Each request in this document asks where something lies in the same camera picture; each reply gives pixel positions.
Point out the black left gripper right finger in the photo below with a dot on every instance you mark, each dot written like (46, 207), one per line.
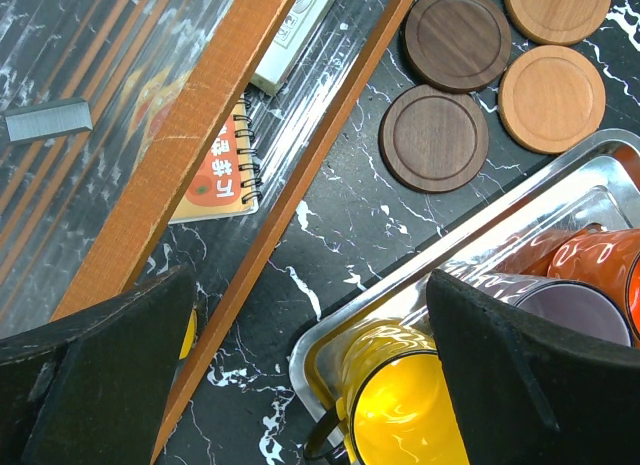
(527, 391)

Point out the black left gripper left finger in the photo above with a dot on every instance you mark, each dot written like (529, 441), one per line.
(92, 387)

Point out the yellow mug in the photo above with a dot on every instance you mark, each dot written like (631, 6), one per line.
(394, 406)

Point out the dark wooden coaster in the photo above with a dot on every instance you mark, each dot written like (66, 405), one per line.
(432, 141)
(457, 46)

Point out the light wooden coaster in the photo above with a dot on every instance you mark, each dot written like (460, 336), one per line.
(551, 98)
(557, 22)

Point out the purple mug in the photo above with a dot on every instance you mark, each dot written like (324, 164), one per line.
(568, 303)

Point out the orange-red mug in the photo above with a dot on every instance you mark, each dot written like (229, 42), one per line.
(605, 259)

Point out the orange wooden shelf rack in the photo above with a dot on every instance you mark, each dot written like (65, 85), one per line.
(82, 213)

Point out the silver metal tray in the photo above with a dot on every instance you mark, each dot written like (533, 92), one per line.
(594, 186)

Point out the grey staple strip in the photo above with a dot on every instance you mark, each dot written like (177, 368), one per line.
(27, 124)

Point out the white cardboard box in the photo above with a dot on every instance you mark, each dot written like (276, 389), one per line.
(290, 40)

